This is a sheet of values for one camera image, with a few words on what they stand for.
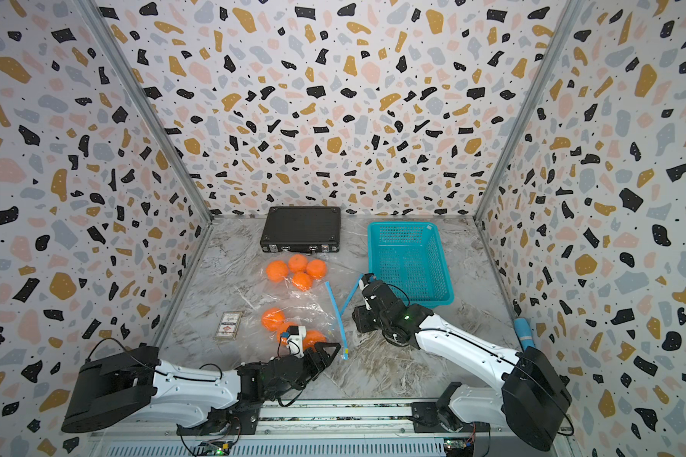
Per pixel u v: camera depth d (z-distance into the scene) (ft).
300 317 3.00
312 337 2.65
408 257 3.61
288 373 1.95
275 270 3.21
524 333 2.96
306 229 3.77
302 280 3.10
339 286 3.29
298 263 3.31
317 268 3.32
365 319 2.40
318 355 2.30
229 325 2.94
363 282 2.49
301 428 2.40
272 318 2.80
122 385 1.54
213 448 2.30
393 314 2.04
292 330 2.51
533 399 1.34
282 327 2.74
